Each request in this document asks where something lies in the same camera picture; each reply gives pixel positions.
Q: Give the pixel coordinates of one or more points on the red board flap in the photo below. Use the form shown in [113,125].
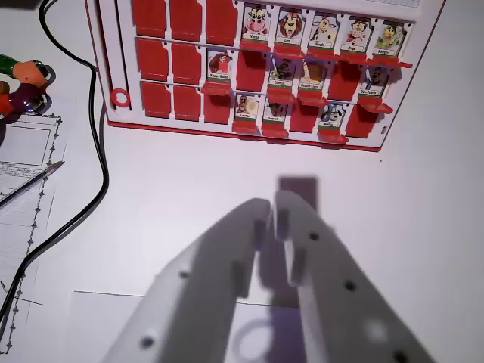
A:
[246,128]

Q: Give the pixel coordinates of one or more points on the printed paper sheet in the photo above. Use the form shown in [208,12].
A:
[22,234]

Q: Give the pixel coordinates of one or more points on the ballpoint pen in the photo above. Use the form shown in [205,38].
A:
[30,183]

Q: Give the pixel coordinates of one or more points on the red and white game board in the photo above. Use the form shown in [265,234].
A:
[185,60]

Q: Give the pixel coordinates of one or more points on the colourful bead toy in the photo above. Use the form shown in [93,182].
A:
[26,90]

